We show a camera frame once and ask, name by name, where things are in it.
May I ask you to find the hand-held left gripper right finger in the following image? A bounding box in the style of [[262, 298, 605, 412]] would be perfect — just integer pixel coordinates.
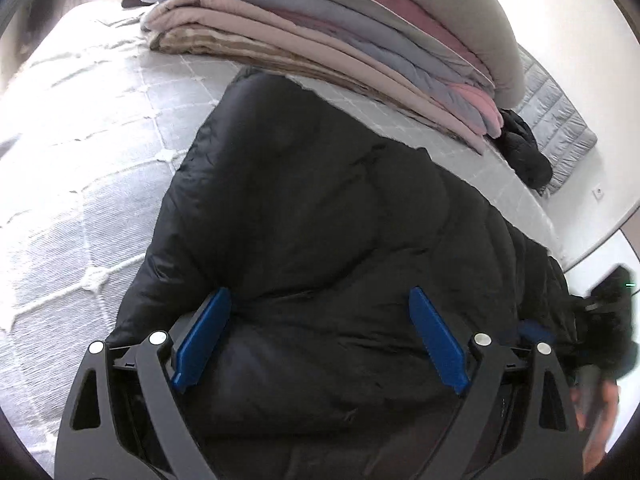
[[407, 287, 586, 480]]

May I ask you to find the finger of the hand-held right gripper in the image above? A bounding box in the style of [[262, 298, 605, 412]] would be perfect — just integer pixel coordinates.
[[517, 319, 556, 344]]

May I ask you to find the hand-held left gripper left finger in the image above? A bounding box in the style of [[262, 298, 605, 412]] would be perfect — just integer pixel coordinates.
[[54, 287, 233, 480]]

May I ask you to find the black puffer jacket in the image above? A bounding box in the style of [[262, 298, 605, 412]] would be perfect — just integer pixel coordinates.
[[102, 67, 601, 480]]

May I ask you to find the person's right hand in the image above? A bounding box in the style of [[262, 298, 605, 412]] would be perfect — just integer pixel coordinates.
[[572, 374, 624, 474]]

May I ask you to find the small black garment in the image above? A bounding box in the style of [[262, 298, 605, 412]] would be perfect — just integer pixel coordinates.
[[495, 109, 554, 192]]

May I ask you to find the bed with grey checked bedspread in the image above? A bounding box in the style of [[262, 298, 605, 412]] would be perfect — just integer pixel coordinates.
[[0, 2, 571, 476]]

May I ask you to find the grey quilted mat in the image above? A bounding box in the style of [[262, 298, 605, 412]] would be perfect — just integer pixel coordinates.
[[512, 45, 599, 196]]

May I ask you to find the folded brown striped blanket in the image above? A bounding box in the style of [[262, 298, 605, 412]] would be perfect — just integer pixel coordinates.
[[149, 26, 487, 155]]

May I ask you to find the folded grey-beige duvet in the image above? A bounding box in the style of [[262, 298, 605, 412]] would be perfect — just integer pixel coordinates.
[[220, 0, 526, 109]]

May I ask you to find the folded dusty pink quilt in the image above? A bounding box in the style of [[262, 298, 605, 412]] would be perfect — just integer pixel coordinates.
[[141, 0, 504, 141]]

